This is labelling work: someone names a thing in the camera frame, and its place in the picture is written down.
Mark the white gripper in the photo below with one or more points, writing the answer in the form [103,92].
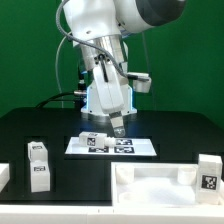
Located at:
[110,96]

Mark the white square tabletop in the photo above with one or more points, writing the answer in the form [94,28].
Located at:
[156,185]

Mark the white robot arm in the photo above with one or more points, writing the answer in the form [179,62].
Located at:
[97,27]

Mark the white tag sheet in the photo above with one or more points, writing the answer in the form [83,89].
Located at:
[123,147]

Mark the white left fence block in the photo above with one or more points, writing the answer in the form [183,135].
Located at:
[4,175]

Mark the white front fence bar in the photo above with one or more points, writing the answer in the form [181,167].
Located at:
[27,214]

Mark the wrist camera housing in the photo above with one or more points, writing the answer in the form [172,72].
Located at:
[141,81]

